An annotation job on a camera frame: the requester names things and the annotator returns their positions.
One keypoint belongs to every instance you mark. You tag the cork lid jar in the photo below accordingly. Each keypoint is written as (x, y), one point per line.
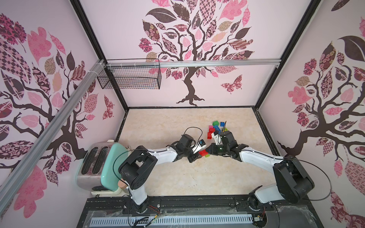
(122, 185)

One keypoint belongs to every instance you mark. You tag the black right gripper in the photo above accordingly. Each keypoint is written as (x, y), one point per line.
(216, 147)

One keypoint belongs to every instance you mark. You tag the aluminium frame bar left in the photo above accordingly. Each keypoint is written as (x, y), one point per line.
(21, 172)

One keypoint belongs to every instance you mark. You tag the long red lego brick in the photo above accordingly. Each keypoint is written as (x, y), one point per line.
(203, 153)

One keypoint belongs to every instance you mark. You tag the white slotted cable duct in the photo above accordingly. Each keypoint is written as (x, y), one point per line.
(171, 220)

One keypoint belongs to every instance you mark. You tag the black wire basket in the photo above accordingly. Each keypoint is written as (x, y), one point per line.
(131, 74)

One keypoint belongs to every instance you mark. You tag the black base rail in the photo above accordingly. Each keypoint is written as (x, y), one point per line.
(277, 214)

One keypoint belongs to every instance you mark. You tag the blue square lego brick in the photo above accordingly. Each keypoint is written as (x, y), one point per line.
(202, 142)

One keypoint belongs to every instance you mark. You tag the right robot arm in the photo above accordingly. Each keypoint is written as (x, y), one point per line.
(292, 182)

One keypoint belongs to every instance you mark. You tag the long blue lego brick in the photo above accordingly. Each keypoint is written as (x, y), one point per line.
(216, 127)

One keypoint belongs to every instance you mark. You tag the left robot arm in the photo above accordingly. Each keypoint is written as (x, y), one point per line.
(137, 167)

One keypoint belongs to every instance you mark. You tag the mint green toaster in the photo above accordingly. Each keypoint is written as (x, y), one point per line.
(98, 173)

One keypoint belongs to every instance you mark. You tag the dark green lego brick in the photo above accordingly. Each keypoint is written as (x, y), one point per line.
(216, 123)

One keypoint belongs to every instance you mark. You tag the aluminium frame bar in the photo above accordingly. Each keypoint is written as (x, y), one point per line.
(209, 63)
(21, 172)

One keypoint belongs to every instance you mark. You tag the aluminium frame bar back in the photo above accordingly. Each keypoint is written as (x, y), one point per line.
(209, 63)

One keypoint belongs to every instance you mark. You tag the tall red lego brick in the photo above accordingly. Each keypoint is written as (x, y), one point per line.
(210, 133)

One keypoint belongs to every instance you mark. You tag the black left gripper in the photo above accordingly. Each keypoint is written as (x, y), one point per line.
(194, 157)

